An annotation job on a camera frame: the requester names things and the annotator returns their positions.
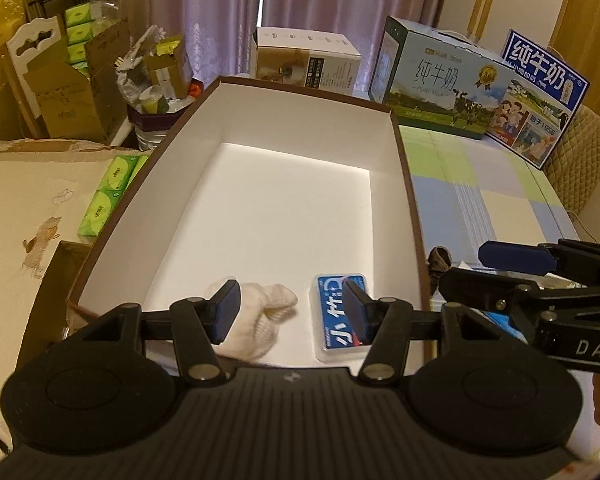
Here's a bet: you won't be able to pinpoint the purple sheer curtain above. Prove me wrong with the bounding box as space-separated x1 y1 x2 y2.
82 0 453 96

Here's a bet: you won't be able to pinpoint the open brown cardboard box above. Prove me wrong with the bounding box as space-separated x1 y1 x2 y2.
24 17 131 143

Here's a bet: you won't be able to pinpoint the purple octagonal box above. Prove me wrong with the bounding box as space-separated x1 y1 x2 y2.
127 95 196 133

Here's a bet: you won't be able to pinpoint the green milk carton box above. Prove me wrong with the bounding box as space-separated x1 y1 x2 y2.
369 16 518 141

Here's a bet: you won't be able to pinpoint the yellow plastic bag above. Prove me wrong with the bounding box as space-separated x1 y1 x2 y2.
0 0 28 111

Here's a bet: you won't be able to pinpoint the light blue packet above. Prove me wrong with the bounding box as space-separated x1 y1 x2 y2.
477 310 526 338

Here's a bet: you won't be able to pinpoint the blue milk carton box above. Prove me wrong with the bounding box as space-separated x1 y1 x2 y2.
484 29 592 170

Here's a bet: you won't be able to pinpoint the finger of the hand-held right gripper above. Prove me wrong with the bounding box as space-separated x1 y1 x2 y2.
479 239 600 286
439 267 581 346

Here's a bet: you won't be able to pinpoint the dark brown small object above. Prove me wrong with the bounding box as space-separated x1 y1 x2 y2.
427 246 453 296

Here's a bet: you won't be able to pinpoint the large white cardboard box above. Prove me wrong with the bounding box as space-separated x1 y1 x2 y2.
67 76 431 363

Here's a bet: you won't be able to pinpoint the stack of green tissue packs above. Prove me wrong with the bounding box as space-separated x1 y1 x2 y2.
77 155 151 238
64 2 106 75

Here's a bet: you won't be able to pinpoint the white wooden chair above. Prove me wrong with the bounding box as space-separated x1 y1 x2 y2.
0 15 66 138

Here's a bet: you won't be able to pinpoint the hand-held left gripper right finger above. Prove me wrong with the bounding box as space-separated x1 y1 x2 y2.
342 280 511 386

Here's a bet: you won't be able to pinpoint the thin white cable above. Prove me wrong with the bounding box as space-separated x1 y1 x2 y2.
574 209 600 242

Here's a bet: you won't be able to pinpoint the blue card case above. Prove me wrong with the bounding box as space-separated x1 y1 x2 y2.
311 273 376 363

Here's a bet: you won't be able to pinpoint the beige tape strips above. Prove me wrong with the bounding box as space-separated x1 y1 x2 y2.
467 0 498 38

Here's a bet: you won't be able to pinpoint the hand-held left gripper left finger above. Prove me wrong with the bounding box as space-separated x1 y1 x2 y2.
80 279 243 386

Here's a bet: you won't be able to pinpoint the beige quilted chair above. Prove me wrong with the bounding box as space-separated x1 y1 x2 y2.
545 105 600 213

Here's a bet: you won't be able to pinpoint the small cardboard box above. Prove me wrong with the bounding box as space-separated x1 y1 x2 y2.
145 35 193 101

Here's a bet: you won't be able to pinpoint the beige embroidered blanket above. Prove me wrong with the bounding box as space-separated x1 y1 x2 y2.
0 142 146 461

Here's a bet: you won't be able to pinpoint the wooden wardrobe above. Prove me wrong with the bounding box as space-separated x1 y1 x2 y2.
545 0 600 126

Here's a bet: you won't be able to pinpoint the white appliance box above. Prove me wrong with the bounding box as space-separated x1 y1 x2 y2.
250 26 362 96

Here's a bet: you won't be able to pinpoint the white sock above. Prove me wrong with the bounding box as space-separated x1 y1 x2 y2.
205 280 299 361

